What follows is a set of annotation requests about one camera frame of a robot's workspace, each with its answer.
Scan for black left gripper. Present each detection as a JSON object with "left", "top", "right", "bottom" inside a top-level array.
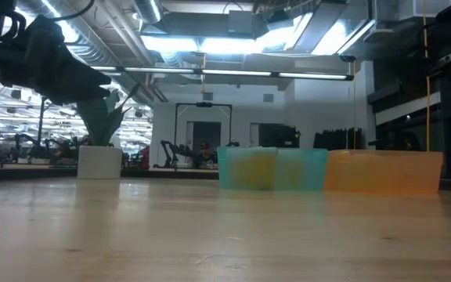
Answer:
[{"left": 23, "top": 15, "right": 113, "bottom": 106}]

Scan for teal translucent plastic bin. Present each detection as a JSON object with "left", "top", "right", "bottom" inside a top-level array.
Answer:
[{"left": 216, "top": 146, "right": 330, "bottom": 193}]

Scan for orange translucent plastic bin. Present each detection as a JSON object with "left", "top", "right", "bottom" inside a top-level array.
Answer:
[{"left": 323, "top": 149, "right": 444, "bottom": 194}]

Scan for green artificial plant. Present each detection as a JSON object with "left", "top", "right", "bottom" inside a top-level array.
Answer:
[{"left": 75, "top": 82, "right": 143, "bottom": 148}]

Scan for white plant pot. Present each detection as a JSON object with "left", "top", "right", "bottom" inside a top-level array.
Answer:
[{"left": 77, "top": 145, "right": 124, "bottom": 180}]

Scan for person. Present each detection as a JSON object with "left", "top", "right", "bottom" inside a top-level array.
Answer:
[{"left": 193, "top": 140, "right": 218, "bottom": 170}]

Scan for long ceiling light bar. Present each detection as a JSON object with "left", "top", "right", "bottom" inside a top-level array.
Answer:
[{"left": 92, "top": 65, "right": 355, "bottom": 81}]

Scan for black background cabinet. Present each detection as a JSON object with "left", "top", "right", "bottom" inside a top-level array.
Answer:
[{"left": 257, "top": 123, "right": 301, "bottom": 149}]

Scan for black background panels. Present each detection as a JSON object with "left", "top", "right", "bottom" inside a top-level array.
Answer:
[{"left": 313, "top": 127, "right": 364, "bottom": 151}]

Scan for black background gantry frame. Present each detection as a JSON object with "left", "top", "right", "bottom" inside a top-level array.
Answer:
[{"left": 173, "top": 101, "right": 233, "bottom": 148}]

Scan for black aluminium table frame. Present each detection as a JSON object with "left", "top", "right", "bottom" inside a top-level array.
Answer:
[{"left": 0, "top": 166, "right": 451, "bottom": 193}]

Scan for yellow extension cable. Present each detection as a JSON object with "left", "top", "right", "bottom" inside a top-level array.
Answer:
[{"left": 422, "top": 0, "right": 432, "bottom": 153}]

